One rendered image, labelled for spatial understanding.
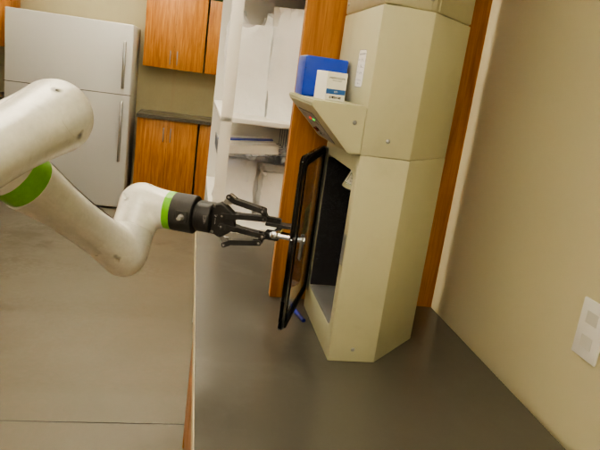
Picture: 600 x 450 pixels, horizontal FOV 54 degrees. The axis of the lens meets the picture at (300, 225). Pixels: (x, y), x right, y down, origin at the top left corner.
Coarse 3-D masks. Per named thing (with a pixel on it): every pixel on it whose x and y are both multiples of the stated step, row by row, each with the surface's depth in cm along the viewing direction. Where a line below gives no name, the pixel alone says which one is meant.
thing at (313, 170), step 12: (300, 168) 124; (312, 168) 138; (300, 180) 125; (312, 180) 142; (312, 192) 145; (312, 204) 149; (312, 216) 153; (300, 228) 136; (288, 252) 129; (288, 264) 130; (300, 264) 146; (300, 276) 150; (300, 288) 154
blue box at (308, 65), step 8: (304, 56) 136; (312, 56) 134; (304, 64) 135; (312, 64) 135; (320, 64) 135; (328, 64) 135; (336, 64) 136; (344, 64) 136; (304, 72) 135; (312, 72) 135; (344, 72) 136; (296, 80) 144; (304, 80) 135; (312, 80) 136; (296, 88) 143; (304, 88) 136; (312, 88) 136
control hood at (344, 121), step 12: (300, 96) 133; (312, 96) 135; (312, 108) 122; (324, 108) 119; (336, 108) 120; (348, 108) 120; (360, 108) 121; (324, 120) 120; (336, 120) 120; (348, 120) 121; (360, 120) 121; (336, 132) 121; (348, 132) 121; (360, 132) 122; (336, 144) 130; (348, 144) 122; (360, 144) 123
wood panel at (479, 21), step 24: (312, 0) 149; (336, 0) 150; (480, 0) 156; (312, 24) 150; (336, 24) 151; (480, 24) 157; (312, 48) 152; (336, 48) 153; (480, 48) 159; (456, 120) 163; (288, 144) 158; (312, 144) 159; (456, 144) 165; (288, 168) 159; (456, 168) 167; (288, 192) 161; (288, 216) 163; (288, 240) 165; (432, 240) 172; (432, 264) 174; (432, 288) 176
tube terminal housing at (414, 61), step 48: (384, 48) 118; (432, 48) 121; (384, 96) 121; (432, 96) 126; (384, 144) 123; (432, 144) 133; (384, 192) 126; (432, 192) 140; (384, 240) 129; (336, 288) 132; (384, 288) 132; (336, 336) 133; (384, 336) 138
